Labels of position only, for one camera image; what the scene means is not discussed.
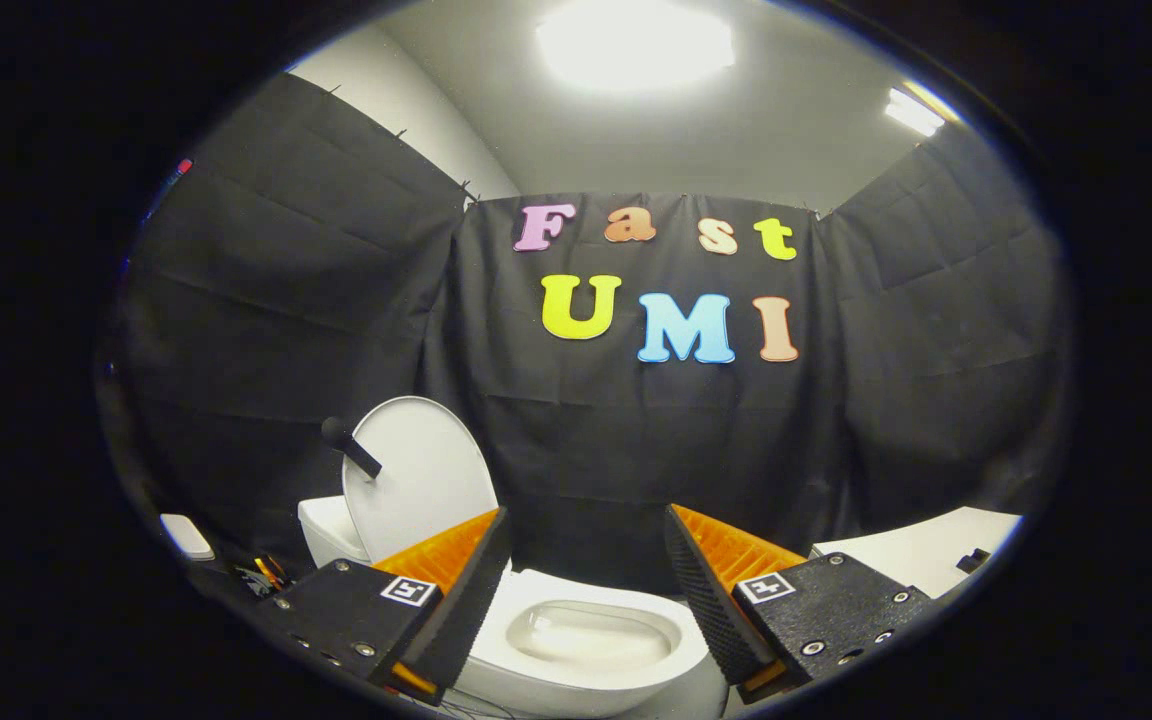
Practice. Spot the black cabinet bracket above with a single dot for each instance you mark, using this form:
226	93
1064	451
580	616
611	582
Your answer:
973	560

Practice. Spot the white cabinet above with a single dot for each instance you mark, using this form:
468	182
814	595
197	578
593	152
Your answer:
916	550

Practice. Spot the white toilet lid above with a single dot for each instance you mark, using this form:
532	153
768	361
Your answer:
426	480

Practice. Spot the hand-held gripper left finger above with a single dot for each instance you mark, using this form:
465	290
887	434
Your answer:
466	600

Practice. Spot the small white device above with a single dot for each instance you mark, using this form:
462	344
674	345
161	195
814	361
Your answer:
186	537

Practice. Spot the large round ceiling light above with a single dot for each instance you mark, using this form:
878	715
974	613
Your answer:
636	40

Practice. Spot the black backdrop cloth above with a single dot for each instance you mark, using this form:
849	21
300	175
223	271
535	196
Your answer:
636	450

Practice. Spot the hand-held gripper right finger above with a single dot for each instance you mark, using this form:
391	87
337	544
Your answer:
706	600

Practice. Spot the small rectangular ceiling light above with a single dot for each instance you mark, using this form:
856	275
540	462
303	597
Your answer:
914	112

